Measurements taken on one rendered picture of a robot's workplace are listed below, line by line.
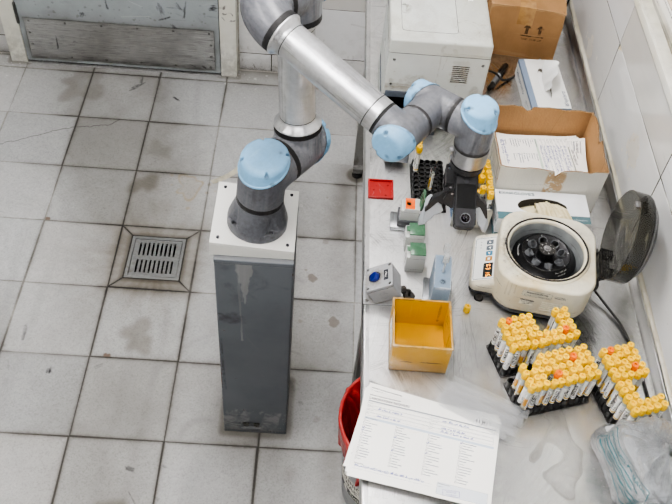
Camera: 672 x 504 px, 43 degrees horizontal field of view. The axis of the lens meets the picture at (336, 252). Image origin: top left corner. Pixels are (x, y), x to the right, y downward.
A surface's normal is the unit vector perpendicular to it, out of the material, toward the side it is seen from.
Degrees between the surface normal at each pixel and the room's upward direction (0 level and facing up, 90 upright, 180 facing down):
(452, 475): 1
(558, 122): 88
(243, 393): 90
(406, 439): 0
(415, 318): 90
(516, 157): 2
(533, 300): 90
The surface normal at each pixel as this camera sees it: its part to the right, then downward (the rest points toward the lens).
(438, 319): -0.04, 0.76
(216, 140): 0.07, -0.64
